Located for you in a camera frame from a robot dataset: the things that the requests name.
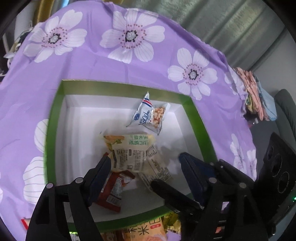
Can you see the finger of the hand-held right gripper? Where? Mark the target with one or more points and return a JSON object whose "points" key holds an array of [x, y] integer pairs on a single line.
{"points": [[231, 172], [171, 194]]}

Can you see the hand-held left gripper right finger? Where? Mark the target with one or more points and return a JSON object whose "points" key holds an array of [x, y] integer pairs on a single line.
{"points": [[192, 176]]}

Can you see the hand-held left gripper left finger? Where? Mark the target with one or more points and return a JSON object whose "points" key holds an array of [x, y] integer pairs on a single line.
{"points": [[99, 178]]}

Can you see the red snack packet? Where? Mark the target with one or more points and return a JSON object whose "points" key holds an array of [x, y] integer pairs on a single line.
{"points": [[113, 190]]}

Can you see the beige snack bar packet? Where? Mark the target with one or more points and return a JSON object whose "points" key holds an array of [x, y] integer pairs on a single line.
{"points": [[159, 166], [145, 179]]}

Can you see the pale yellow corn snack packet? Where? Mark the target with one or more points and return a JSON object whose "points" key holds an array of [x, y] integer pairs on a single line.
{"points": [[129, 153]]}

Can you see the orange rice cake packet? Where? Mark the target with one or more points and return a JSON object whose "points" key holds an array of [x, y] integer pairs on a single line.
{"points": [[143, 231]]}

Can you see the green cardboard box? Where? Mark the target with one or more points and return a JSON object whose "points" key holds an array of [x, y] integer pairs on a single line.
{"points": [[81, 129]]}

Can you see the orange cartoon snack packet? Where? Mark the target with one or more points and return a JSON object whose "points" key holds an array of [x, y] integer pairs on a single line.
{"points": [[111, 237]]}

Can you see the grey-white peanut packet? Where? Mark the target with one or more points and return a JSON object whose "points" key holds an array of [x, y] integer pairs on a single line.
{"points": [[143, 118]]}

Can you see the grey sofa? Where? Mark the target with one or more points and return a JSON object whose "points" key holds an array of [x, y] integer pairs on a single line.
{"points": [[284, 104]]}

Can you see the pile of folded clothes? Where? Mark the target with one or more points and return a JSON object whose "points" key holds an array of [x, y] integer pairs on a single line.
{"points": [[254, 97]]}

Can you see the purple floral cloth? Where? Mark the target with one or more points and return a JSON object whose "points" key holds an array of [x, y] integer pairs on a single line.
{"points": [[92, 64]]}

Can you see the grey curtain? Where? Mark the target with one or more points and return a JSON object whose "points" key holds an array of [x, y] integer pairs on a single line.
{"points": [[231, 27]]}

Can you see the gold patterned curtain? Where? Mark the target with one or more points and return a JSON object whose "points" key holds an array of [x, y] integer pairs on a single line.
{"points": [[44, 11]]}

